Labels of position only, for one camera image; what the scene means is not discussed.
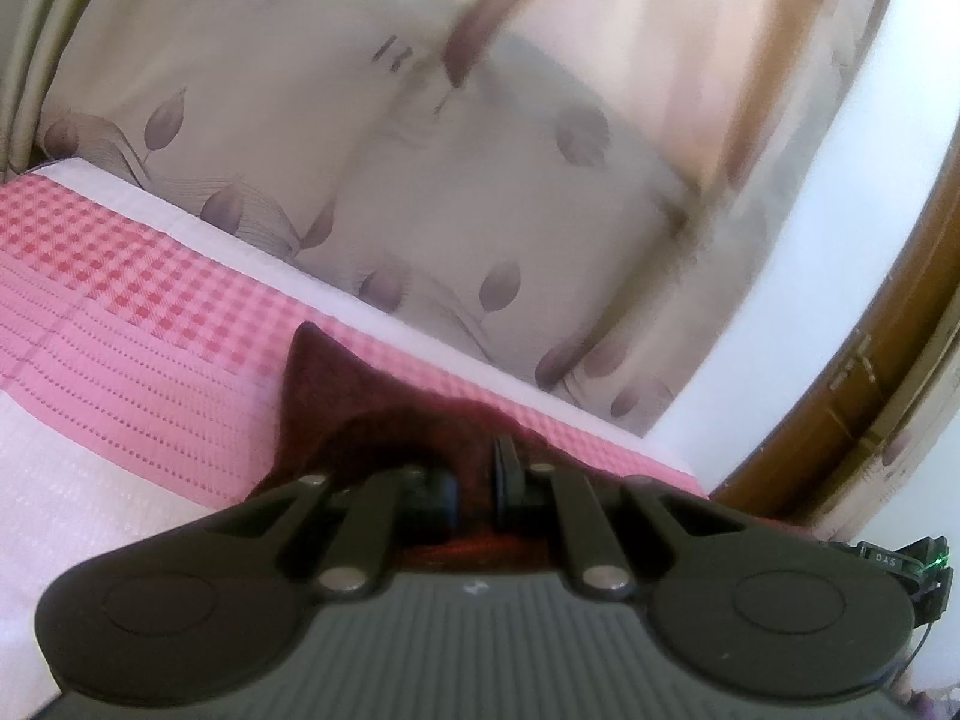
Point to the beige leaf print curtain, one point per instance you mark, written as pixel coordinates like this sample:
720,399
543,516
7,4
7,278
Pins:
420,187
37,37

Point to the brown wooden door frame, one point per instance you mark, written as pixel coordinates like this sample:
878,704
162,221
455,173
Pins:
847,397

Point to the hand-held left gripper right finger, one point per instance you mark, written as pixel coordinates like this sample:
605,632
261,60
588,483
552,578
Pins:
507,481

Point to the dark red knitted garment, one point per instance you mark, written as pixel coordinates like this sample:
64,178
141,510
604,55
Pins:
315,390

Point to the pink checked blanket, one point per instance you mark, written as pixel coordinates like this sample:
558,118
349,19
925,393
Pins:
112,360

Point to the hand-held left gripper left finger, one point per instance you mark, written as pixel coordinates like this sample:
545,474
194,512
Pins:
429,496

